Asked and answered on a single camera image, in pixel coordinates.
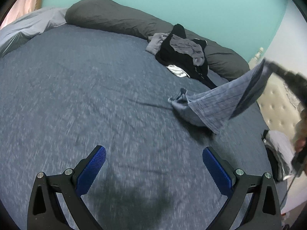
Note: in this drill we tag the wooden door frame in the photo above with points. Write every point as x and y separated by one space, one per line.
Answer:
19 9

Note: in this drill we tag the blue striped garment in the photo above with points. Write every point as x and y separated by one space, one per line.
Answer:
214 108

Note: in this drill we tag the finger of the blurred right gripper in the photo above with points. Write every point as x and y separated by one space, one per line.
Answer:
295 81

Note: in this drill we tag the blue bed sheet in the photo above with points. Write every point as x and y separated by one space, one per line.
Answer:
70 89

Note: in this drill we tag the light grey duvet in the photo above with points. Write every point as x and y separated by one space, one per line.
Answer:
30 25

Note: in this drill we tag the long dark grey pillow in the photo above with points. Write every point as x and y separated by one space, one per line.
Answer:
110 16

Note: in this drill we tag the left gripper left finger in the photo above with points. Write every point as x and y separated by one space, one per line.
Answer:
45 211

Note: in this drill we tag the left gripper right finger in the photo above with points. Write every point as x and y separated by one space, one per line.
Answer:
263 211

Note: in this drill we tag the cream tufted headboard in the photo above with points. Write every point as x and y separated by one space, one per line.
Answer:
279 107

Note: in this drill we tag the pile of dark clothes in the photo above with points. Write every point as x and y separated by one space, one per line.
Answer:
181 56

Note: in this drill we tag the operator hand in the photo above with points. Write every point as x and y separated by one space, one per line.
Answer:
300 133

